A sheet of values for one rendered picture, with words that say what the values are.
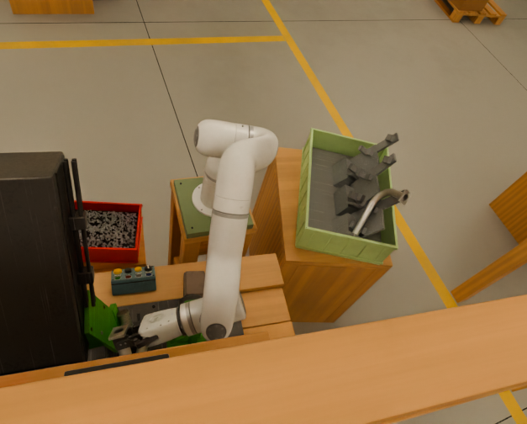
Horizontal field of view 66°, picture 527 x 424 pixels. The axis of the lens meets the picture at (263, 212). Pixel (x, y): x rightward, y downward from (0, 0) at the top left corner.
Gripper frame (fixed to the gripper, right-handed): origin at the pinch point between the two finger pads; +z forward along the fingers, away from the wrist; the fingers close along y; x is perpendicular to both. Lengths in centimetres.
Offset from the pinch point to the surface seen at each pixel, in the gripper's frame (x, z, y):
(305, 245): 16, -60, -73
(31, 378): -13.3, 3.4, 33.4
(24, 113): -90, 93, -220
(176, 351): -7.5, -19.2, 28.3
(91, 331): -5.1, 6.2, 1.8
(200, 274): 5.6, -16.3, -46.5
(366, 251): 25, -85, -68
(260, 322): 28, -33, -40
